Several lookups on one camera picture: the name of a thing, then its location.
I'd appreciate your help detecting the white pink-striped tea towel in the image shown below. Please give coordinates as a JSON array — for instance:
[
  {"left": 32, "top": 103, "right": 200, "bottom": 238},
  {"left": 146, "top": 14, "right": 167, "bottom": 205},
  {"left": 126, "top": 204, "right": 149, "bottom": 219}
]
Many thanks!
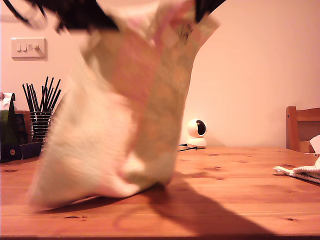
[{"left": 27, "top": 0, "right": 221, "bottom": 210}]

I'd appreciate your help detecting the cream terry tea towel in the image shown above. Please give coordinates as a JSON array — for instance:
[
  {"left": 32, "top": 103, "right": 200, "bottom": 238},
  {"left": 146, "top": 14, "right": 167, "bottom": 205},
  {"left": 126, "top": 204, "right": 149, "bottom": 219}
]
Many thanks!
[{"left": 272, "top": 156, "right": 320, "bottom": 185}]

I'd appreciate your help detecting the black drinking straw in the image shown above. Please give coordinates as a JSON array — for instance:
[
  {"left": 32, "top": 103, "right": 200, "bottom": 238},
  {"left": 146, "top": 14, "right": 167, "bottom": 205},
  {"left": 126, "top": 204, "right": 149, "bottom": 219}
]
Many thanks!
[
  {"left": 25, "top": 82, "right": 37, "bottom": 114},
  {"left": 39, "top": 76, "right": 49, "bottom": 113},
  {"left": 21, "top": 83, "right": 34, "bottom": 114},
  {"left": 50, "top": 89, "right": 62, "bottom": 113},
  {"left": 47, "top": 78, "right": 62, "bottom": 113},
  {"left": 30, "top": 84, "right": 41, "bottom": 114},
  {"left": 43, "top": 77, "right": 55, "bottom": 113}
]

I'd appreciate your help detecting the green white paper bag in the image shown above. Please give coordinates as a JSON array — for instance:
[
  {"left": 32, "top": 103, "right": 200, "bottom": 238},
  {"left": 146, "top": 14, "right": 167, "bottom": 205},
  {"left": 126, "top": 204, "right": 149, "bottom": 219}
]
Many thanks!
[{"left": 0, "top": 92, "right": 28, "bottom": 161}]

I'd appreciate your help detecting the wooden chair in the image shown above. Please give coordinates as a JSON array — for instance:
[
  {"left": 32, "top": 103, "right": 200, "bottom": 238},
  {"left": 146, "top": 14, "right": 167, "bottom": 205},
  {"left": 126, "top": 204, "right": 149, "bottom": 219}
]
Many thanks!
[{"left": 286, "top": 106, "right": 320, "bottom": 154}]

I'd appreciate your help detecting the dark box with round logo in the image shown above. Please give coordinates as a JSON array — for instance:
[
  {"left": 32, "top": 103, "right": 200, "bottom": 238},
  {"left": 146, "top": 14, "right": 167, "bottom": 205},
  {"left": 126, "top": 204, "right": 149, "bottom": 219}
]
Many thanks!
[{"left": 0, "top": 142, "right": 42, "bottom": 164}]

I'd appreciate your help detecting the white light switch plate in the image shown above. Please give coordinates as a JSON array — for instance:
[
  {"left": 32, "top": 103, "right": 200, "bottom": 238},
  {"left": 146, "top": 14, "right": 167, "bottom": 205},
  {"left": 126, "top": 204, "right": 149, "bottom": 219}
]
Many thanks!
[{"left": 10, "top": 37, "right": 48, "bottom": 62}]

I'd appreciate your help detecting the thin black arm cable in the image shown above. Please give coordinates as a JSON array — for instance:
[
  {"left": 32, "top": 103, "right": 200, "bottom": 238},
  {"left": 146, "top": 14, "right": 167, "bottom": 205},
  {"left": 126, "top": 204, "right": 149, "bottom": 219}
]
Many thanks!
[{"left": 2, "top": 0, "right": 35, "bottom": 27}]

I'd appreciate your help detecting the white round security camera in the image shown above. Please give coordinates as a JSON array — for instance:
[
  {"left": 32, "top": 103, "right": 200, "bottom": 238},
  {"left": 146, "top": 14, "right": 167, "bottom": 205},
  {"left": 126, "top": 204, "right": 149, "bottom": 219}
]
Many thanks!
[{"left": 186, "top": 118, "right": 208, "bottom": 150}]

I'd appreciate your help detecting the chrome wire utensil holder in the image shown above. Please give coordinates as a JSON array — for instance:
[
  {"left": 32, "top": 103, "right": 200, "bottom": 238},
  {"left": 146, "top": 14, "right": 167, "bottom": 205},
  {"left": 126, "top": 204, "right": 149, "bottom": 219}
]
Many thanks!
[{"left": 29, "top": 109, "right": 54, "bottom": 150}]

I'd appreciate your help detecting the black security camera cable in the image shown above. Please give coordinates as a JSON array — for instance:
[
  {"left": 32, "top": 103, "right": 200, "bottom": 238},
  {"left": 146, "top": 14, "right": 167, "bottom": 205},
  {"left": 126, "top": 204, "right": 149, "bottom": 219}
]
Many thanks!
[{"left": 177, "top": 142, "right": 206, "bottom": 153}]

